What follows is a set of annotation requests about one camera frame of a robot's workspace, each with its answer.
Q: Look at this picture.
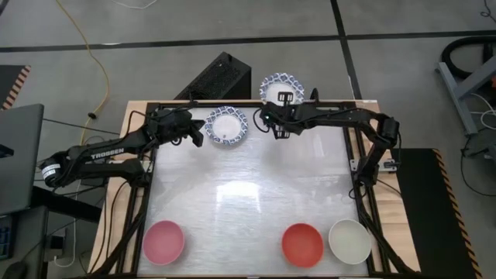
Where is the grey metal stand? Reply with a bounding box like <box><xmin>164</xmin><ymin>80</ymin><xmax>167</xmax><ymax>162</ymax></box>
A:
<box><xmin>436</xmin><ymin>53</ymin><xmax>496</xmax><ymax>136</ymax></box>

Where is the black aluminium table frame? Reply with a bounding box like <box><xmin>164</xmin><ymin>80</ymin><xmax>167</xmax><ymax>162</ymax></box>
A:
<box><xmin>115</xmin><ymin>99</ymin><xmax>418</xmax><ymax>279</ymax></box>

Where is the blue patterned paper bowl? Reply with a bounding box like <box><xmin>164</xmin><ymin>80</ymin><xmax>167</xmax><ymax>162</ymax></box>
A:
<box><xmin>205</xmin><ymin>105</ymin><xmax>250</xmax><ymax>146</ymax></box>
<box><xmin>259</xmin><ymin>72</ymin><xmax>306</xmax><ymax>106</ymax></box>

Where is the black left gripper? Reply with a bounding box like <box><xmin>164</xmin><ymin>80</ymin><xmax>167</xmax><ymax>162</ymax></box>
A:
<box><xmin>149</xmin><ymin>108</ymin><xmax>206</xmax><ymax>148</ymax></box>

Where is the black mesh box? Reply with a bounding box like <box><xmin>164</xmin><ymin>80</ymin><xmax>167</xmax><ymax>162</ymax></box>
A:
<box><xmin>174</xmin><ymin>51</ymin><xmax>253</xmax><ymax>101</ymax></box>

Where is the grey flat panel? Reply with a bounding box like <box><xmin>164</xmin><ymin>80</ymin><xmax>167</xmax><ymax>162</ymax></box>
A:
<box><xmin>0</xmin><ymin>103</ymin><xmax>45</xmax><ymax>216</ymax></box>

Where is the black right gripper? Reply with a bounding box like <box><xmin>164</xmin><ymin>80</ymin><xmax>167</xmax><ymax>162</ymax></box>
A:
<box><xmin>258</xmin><ymin>91</ymin><xmax>307</xmax><ymax>140</ymax></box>

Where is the black hazard striped mat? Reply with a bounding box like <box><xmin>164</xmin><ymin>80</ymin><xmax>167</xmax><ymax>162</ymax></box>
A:
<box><xmin>389</xmin><ymin>146</ymin><xmax>484</xmax><ymax>279</ymax></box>
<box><xmin>0</xmin><ymin>64</ymin><xmax>32</xmax><ymax>112</ymax></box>

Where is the yellow cable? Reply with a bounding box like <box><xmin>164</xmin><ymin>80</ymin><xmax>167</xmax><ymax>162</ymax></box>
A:
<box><xmin>56</xmin><ymin>0</ymin><xmax>111</xmax><ymax>152</ymax></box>

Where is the red plastic bowl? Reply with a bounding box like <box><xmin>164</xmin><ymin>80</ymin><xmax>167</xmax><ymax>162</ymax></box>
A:
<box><xmin>281</xmin><ymin>222</ymin><xmax>325</xmax><ymax>269</ymax></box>

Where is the black hose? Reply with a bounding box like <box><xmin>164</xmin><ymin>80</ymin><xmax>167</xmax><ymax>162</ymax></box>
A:
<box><xmin>440</xmin><ymin>36</ymin><xmax>496</xmax><ymax>81</ymax></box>

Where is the white plastic bowl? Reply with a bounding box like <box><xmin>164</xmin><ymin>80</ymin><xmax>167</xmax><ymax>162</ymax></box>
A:
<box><xmin>328</xmin><ymin>218</ymin><xmax>373</xmax><ymax>266</ymax></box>

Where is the pink plastic bowl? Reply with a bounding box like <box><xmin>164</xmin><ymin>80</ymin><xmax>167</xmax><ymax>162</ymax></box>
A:
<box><xmin>142</xmin><ymin>219</ymin><xmax>185</xmax><ymax>267</ymax></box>

